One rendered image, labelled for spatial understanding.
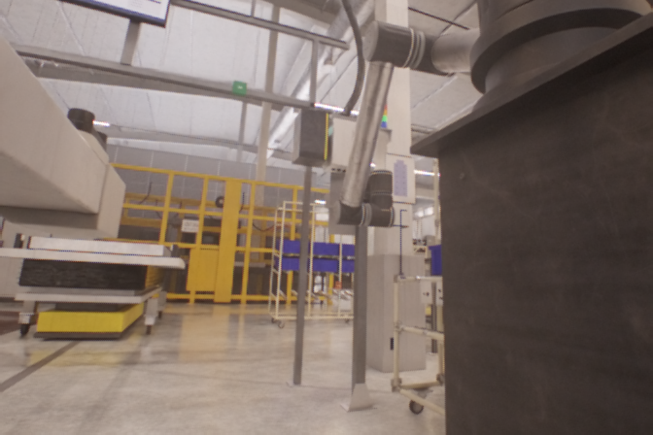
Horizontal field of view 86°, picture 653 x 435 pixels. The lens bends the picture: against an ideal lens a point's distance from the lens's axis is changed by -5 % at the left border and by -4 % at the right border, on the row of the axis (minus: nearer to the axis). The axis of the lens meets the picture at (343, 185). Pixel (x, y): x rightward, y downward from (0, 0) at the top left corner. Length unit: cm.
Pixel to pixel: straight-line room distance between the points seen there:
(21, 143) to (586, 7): 55
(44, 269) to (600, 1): 437
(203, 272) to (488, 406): 887
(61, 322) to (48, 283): 42
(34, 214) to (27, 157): 24
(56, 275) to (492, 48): 421
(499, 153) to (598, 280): 18
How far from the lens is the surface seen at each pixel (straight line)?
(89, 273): 431
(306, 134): 209
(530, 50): 53
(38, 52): 302
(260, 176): 1120
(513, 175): 45
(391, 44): 140
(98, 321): 444
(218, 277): 921
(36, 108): 35
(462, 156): 52
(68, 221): 57
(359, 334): 221
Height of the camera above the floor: 70
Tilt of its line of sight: 14 degrees up
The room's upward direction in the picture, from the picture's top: 2 degrees clockwise
